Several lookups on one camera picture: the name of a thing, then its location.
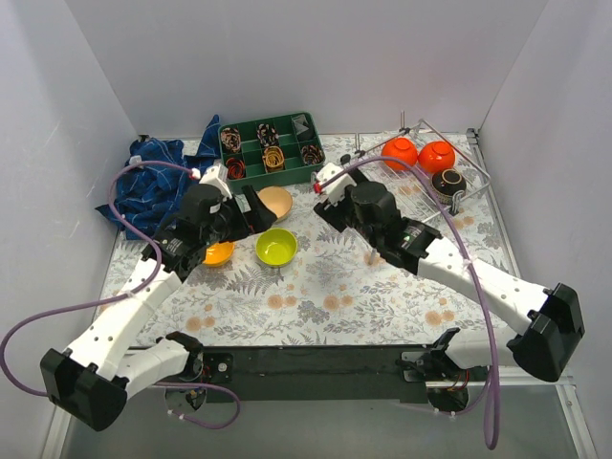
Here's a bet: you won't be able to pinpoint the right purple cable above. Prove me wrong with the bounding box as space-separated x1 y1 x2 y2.
314 160 501 450

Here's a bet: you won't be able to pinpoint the blue plaid cloth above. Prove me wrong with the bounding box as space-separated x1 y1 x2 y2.
114 115 221 237

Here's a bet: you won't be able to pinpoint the orange bowl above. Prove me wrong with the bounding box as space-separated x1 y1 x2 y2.
381 138 418 171
418 141 455 175

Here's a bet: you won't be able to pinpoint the hair ties top left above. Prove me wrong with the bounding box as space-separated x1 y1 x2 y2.
220 125 243 150

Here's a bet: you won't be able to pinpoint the floral table mat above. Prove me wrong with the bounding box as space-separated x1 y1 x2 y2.
89 132 533 347

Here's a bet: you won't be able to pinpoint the green compartment tray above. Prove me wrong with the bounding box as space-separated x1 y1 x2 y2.
218 112 326 194

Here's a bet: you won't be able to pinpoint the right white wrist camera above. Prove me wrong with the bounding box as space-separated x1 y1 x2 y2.
314 163 357 206

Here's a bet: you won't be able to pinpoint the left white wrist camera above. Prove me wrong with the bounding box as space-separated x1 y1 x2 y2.
199 164 232 199

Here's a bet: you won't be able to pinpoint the hair ties top middle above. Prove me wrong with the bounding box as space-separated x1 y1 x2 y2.
256 122 280 146

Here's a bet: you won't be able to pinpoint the lime green bowl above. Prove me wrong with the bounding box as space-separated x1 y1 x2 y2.
255 228 298 268

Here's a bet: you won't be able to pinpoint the yellow ties bottom middle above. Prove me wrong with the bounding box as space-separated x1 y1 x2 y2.
262 145 285 173

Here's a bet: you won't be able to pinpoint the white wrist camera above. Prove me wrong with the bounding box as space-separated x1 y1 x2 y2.
199 164 232 199
314 163 357 206

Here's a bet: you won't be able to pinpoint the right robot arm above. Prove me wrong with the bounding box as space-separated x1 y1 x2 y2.
314 164 584 383

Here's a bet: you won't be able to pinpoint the brown ties bottom right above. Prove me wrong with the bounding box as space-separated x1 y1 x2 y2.
300 144 325 165

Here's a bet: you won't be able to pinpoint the yellow bowl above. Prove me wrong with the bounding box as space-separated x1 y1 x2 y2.
202 242 235 267

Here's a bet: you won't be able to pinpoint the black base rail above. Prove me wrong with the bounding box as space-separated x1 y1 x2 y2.
203 345 488 411

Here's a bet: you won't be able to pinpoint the metal dish rack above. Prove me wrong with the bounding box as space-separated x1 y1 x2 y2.
339 111 493 267

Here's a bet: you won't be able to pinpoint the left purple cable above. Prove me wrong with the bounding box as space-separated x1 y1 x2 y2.
0 161 243 428

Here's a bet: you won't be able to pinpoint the red black ties bottom left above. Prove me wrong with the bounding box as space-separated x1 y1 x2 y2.
226 157 246 180

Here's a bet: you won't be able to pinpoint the beige bowl with drawing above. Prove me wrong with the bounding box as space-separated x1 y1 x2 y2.
257 186 293 222

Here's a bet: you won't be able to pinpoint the purple cable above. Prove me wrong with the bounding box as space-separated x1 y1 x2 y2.
314 160 501 450
0 161 243 428

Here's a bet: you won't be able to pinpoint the hair ties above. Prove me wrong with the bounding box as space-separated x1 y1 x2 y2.
220 125 243 150
256 122 280 146

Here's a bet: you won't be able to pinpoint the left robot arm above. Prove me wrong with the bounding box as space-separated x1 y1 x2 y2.
40 184 276 431

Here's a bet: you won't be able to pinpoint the black brown bowl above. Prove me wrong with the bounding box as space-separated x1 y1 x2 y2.
430 168 468 206

